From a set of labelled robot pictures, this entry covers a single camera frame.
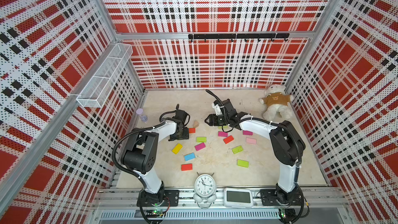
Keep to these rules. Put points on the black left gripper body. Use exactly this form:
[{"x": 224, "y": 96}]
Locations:
[{"x": 183, "y": 135}]

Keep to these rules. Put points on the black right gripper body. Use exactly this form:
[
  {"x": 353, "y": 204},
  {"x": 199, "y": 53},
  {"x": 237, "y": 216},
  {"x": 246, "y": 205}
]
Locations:
[{"x": 218, "y": 121}]

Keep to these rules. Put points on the light green block centre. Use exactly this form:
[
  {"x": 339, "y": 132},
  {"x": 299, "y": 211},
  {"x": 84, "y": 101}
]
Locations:
[{"x": 201, "y": 139}]

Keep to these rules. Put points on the pink block right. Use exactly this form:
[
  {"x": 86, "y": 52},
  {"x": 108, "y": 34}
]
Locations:
[{"x": 251, "y": 141}]

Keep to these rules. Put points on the black wall hook rail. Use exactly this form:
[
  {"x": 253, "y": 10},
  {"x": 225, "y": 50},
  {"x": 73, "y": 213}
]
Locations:
[{"x": 233, "y": 36}]

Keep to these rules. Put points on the white teddy bear brown shirt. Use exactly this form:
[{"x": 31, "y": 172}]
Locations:
[{"x": 276, "y": 101}]

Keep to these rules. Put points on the magenta block under arm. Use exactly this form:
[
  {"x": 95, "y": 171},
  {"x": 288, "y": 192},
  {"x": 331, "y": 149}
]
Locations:
[{"x": 222, "y": 134}]

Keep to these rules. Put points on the yellow rectangular block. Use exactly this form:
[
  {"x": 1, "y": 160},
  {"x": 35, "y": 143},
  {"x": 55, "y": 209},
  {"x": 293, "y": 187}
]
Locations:
[{"x": 177, "y": 149}]

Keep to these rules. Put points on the red block front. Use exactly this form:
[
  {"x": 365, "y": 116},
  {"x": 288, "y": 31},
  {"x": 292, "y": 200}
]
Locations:
[{"x": 187, "y": 167}]

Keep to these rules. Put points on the white wire mesh basket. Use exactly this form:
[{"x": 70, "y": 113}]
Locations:
[{"x": 111, "y": 65}]

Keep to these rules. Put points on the light green block front right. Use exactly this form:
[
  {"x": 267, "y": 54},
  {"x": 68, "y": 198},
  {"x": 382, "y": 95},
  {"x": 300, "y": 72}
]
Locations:
[{"x": 243, "y": 163}]

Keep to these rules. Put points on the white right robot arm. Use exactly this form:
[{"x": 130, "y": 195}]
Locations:
[{"x": 287, "y": 144}]

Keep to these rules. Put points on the blue rectangular block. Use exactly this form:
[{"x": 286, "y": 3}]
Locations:
[{"x": 189, "y": 157}]

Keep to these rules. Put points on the magenta rectangular block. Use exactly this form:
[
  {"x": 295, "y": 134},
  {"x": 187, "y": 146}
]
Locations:
[{"x": 200, "y": 146}]

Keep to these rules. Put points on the natural wood triangle block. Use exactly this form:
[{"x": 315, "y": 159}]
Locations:
[{"x": 196, "y": 124}]

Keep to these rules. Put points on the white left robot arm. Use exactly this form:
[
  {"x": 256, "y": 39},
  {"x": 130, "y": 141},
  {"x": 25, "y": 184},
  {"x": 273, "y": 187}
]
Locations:
[{"x": 136, "y": 152}]

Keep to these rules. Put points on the white digital clock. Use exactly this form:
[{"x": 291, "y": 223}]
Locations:
[{"x": 238, "y": 198}]

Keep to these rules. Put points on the purple sand hourglass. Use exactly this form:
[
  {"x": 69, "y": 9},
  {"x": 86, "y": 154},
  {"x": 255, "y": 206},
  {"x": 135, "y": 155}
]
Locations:
[{"x": 141, "y": 114}]

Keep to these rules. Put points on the magenta block far right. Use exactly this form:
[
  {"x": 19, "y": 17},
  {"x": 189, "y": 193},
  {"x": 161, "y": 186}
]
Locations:
[{"x": 247, "y": 133}]

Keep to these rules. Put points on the white twin-bell alarm clock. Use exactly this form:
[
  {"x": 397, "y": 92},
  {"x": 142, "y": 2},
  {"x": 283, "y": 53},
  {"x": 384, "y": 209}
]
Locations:
[{"x": 205, "y": 189}]

